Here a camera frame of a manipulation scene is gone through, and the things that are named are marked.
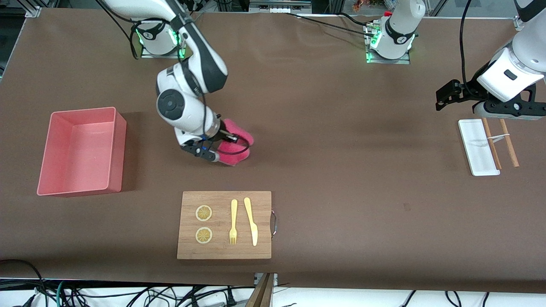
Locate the pink and grey cloth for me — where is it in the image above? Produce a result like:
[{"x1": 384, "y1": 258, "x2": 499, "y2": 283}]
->
[{"x1": 215, "y1": 118, "x2": 255, "y2": 167}]

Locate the white rectangular tray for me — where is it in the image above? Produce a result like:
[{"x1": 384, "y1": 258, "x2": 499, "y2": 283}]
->
[{"x1": 458, "y1": 119, "x2": 500, "y2": 177}]

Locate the yellow plastic fork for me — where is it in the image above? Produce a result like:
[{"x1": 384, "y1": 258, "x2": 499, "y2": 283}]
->
[{"x1": 229, "y1": 199, "x2": 238, "y2": 245}]

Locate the yellow plastic knife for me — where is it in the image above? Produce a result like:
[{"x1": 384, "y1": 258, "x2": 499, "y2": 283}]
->
[{"x1": 244, "y1": 197, "x2": 258, "y2": 246}]

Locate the wooden cutting board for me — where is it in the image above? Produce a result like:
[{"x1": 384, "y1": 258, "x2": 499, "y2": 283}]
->
[{"x1": 177, "y1": 191, "x2": 272, "y2": 260}]

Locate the pink plastic bin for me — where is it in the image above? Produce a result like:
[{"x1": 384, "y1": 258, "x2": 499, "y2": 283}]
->
[{"x1": 37, "y1": 107, "x2": 127, "y2": 197}]

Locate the wooden plank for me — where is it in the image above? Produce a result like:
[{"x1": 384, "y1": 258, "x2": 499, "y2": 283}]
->
[{"x1": 245, "y1": 273, "x2": 276, "y2": 307}]

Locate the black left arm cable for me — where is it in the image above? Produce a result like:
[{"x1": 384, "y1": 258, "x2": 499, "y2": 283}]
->
[{"x1": 459, "y1": 0, "x2": 475, "y2": 96}]

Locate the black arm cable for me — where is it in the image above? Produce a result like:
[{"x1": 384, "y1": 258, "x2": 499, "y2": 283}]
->
[
  {"x1": 96, "y1": 0, "x2": 142, "y2": 60},
  {"x1": 459, "y1": 0, "x2": 475, "y2": 96}
]

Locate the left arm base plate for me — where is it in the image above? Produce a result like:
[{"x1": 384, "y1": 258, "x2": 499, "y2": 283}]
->
[{"x1": 366, "y1": 49, "x2": 411, "y2": 65}]

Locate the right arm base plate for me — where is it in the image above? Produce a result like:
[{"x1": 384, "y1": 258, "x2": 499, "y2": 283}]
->
[{"x1": 141, "y1": 43, "x2": 186, "y2": 59}]

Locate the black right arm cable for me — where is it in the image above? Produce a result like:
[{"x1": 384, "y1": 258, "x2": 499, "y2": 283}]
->
[{"x1": 96, "y1": 0, "x2": 142, "y2": 60}]

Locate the grey metal rail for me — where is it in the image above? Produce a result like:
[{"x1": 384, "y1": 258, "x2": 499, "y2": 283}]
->
[{"x1": 250, "y1": 0, "x2": 312, "y2": 8}]

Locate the black cable on table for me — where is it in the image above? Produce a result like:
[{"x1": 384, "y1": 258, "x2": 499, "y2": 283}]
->
[{"x1": 273, "y1": 11, "x2": 372, "y2": 35}]

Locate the metal bracket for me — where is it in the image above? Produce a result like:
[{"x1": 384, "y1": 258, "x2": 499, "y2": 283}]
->
[{"x1": 254, "y1": 273, "x2": 279, "y2": 287}]

